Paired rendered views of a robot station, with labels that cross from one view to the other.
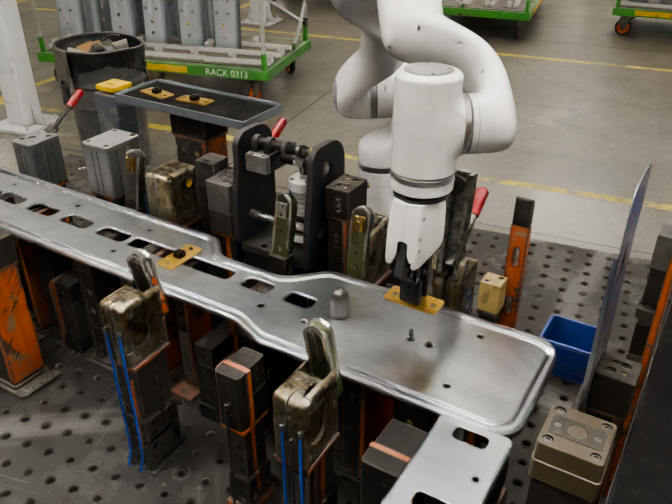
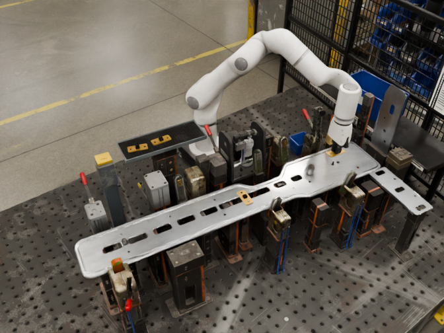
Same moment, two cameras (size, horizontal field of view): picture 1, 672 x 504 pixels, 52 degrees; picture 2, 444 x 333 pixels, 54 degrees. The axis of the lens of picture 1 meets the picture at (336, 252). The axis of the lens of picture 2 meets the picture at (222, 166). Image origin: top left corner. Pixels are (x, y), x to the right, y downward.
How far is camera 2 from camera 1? 166 cm
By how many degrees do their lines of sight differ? 48
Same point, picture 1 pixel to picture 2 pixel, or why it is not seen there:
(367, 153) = (207, 119)
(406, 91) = (354, 96)
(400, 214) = (348, 129)
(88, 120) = not seen: outside the picture
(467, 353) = (345, 157)
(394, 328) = (325, 165)
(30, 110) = not seen: outside the picture
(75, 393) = (221, 282)
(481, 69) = (346, 78)
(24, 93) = not seen: outside the picture
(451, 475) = (392, 182)
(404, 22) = (327, 75)
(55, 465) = (262, 297)
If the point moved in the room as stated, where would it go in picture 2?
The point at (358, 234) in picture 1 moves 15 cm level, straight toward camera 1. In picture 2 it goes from (284, 147) to (314, 158)
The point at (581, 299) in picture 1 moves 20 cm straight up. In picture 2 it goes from (269, 127) to (272, 100)
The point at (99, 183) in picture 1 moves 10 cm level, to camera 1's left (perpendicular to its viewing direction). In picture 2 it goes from (161, 201) to (146, 217)
